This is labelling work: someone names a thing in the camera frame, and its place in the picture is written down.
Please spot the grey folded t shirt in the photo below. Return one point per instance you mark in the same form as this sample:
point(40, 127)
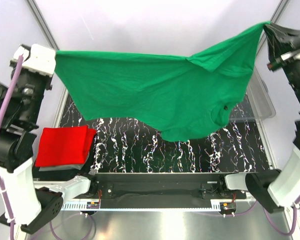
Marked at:
point(64, 167)

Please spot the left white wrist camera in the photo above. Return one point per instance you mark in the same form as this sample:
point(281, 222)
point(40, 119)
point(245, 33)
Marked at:
point(36, 59)

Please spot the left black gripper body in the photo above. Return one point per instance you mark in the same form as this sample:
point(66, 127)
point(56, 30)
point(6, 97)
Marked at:
point(32, 87)

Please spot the right aluminium frame post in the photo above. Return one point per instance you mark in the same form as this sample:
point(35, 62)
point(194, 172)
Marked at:
point(280, 9)

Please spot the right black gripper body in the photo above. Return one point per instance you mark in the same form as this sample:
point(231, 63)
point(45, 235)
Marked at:
point(295, 59)

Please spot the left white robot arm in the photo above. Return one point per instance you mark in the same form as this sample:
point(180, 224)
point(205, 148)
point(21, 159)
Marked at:
point(28, 207)

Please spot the clear plastic bin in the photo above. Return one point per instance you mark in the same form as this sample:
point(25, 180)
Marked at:
point(256, 104)

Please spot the right orange connector box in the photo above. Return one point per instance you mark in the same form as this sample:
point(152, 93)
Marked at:
point(228, 206)

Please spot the aluminium frame rail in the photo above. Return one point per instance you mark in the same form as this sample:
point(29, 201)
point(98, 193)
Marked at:
point(69, 189)

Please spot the left orange connector box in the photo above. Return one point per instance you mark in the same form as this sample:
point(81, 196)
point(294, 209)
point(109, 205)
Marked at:
point(93, 205)

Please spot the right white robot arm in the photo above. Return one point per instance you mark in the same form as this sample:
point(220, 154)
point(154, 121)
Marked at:
point(277, 189)

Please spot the black folded t shirt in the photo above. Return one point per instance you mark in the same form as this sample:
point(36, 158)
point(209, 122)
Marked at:
point(62, 175)

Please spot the red folded t shirt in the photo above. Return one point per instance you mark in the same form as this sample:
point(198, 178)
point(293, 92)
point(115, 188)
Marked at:
point(64, 146)

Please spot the orange connector box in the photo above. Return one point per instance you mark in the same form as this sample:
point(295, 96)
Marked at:
point(93, 205)
point(228, 206)

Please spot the black marbled table mat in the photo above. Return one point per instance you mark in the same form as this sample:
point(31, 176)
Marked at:
point(127, 145)

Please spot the aluminium frame post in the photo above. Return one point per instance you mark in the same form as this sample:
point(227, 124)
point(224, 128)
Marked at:
point(280, 9)
point(38, 16)

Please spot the left aluminium frame post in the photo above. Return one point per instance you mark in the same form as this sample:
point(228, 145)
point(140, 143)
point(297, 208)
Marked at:
point(38, 16)

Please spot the green t shirt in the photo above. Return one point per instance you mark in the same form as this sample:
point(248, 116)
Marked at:
point(184, 97)

